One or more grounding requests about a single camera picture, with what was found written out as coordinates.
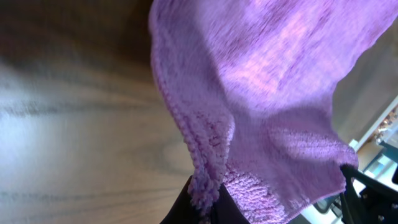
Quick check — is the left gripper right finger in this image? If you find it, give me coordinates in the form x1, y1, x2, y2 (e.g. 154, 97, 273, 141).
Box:
340, 165, 397, 224

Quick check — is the purple cloth with label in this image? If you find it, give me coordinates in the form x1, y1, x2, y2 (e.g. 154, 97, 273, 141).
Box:
149, 0, 397, 223

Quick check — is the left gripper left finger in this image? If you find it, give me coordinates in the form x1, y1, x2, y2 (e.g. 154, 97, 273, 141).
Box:
160, 176, 249, 224

